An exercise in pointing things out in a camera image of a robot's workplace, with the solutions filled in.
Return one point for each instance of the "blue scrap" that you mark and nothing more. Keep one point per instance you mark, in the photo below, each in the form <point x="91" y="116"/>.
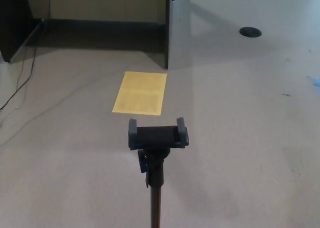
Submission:
<point x="315" y="81"/>

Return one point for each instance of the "yellow paper sheet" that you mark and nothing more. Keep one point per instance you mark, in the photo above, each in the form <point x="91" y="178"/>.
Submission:
<point x="140" y="94"/>

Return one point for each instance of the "dark wooden desk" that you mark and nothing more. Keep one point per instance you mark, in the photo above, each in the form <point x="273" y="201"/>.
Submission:
<point x="12" y="18"/>

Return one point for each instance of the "black tripod with phone holder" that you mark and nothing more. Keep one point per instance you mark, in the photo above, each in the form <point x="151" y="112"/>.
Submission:
<point x="156" y="138"/>

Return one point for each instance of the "black round floor cover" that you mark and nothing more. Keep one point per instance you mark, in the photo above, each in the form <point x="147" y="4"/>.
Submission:
<point x="250" y="31"/>

